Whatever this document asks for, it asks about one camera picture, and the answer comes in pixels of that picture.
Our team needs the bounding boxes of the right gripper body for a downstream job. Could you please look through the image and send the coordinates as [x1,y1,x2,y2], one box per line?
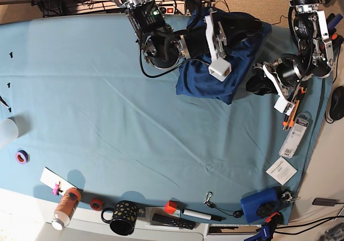
[204,8,262,59]

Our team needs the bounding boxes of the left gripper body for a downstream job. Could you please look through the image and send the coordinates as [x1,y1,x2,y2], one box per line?
[246,62,277,96]

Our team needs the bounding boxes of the dark blue t-shirt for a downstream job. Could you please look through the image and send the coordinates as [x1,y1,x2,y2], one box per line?
[176,8,272,104]

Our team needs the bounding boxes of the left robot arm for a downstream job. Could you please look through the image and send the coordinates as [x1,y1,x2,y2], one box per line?
[246,0,334,100]

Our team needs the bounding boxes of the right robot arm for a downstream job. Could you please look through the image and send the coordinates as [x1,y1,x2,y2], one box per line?
[120,0,263,70]

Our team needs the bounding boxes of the orange black utility knife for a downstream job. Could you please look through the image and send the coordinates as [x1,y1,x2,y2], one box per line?
[283,87,307,131]

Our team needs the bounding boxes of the white power strip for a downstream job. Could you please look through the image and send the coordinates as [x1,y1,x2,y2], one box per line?
[156,0,188,15]

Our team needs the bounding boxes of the clear blister pack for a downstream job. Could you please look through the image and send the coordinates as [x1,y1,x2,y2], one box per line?
[279,112,311,159]

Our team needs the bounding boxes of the black computer mouse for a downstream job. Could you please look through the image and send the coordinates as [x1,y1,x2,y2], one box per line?
[329,86,344,121]

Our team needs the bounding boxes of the orange black clamp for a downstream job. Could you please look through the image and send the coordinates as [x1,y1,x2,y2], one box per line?
[331,33,343,58]

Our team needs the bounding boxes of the blue spring clamp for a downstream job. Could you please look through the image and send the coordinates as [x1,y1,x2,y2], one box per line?
[326,13,343,34]

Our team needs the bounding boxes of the white paper card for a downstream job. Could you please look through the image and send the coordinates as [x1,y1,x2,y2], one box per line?
[266,157,297,185]

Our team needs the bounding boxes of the metal carabiner keyring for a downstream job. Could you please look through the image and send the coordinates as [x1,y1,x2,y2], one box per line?
[280,191,299,203]

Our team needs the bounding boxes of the blue box with knob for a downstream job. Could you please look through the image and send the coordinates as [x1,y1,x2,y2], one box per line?
[240,187,282,223]

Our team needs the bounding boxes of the black adapter block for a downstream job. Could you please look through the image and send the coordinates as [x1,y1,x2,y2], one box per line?
[312,197,338,207]

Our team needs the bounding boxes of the blue orange bottom clamp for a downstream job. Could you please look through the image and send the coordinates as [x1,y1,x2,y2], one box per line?
[247,211,283,240]

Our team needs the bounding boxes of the white marker pen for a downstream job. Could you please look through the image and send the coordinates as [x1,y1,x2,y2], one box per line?
[181,209,223,222]

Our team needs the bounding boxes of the orange red cube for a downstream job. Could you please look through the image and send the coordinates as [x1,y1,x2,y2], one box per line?
[164,200,177,215]

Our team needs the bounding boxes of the light blue table cloth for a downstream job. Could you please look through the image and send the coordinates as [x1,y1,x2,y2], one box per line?
[0,14,333,225]

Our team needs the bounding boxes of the black remote control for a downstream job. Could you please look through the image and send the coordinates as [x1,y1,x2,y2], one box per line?
[152,214,196,230]

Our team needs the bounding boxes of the black mug gold dots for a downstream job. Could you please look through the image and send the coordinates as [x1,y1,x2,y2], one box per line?
[101,201,139,236]

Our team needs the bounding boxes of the red tape roll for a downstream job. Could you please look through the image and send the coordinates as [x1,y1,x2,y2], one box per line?
[90,199,104,211]

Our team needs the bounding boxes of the white paper sheet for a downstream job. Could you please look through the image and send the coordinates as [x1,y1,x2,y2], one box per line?
[40,167,76,193]

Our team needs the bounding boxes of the pink small toy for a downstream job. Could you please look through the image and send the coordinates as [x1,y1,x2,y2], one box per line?
[52,182,63,196]

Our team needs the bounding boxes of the orange supplement bottle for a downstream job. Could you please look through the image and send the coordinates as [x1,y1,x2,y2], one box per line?
[52,188,81,231]

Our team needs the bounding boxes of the translucent plastic cup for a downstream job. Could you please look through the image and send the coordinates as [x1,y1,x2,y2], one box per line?
[0,118,19,149]

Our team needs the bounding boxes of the purple tape roll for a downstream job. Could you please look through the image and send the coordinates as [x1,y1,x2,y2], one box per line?
[16,150,29,164]

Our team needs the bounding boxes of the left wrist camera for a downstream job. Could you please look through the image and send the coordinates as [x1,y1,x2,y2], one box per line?
[274,97,295,116]

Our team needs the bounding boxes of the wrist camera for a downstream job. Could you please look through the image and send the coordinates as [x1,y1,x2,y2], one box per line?
[274,97,295,116]
[208,58,232,82]

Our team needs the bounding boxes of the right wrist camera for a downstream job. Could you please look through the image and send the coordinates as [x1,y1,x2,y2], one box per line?
[208,58,232,82]

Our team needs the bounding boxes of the black lanyard with clip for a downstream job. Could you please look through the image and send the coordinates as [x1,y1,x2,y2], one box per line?
[203,191,243,219]

